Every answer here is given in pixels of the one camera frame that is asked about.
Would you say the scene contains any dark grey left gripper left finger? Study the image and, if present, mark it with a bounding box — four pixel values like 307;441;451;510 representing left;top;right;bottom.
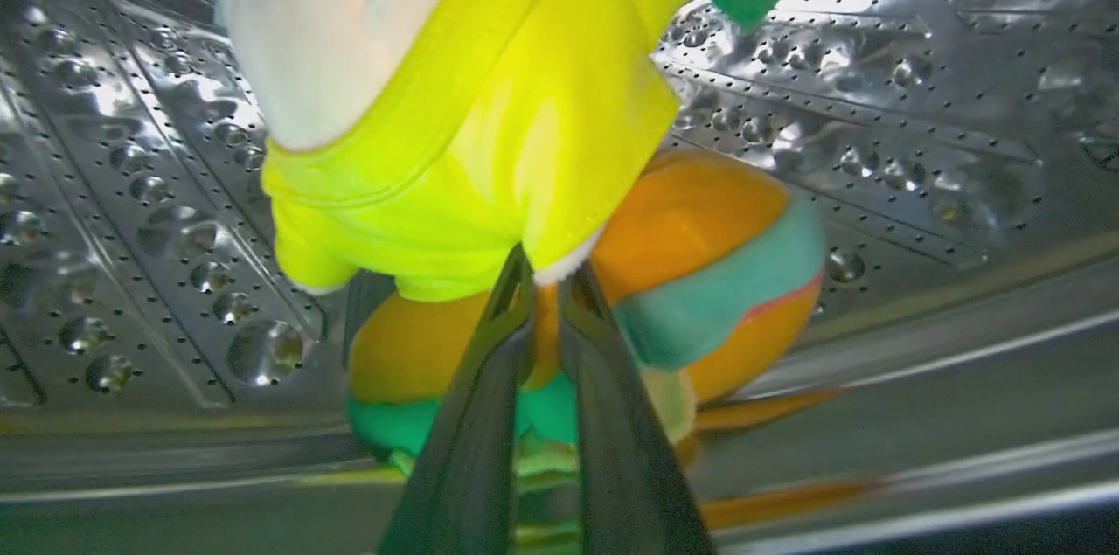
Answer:
378;245;536;555

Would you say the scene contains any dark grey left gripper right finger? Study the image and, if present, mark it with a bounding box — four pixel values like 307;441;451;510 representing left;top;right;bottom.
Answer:
558;262;716;555

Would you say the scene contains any white plush toy yellow shirt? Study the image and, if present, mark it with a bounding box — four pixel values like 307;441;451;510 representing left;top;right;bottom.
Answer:
215;0;782;303

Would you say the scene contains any orange and teal plush toy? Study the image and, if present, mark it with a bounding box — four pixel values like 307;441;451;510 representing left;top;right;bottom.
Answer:
347;149;828;479

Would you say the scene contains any stainless steel washing machine drum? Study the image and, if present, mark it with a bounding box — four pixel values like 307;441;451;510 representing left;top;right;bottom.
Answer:
0;0;1119;555

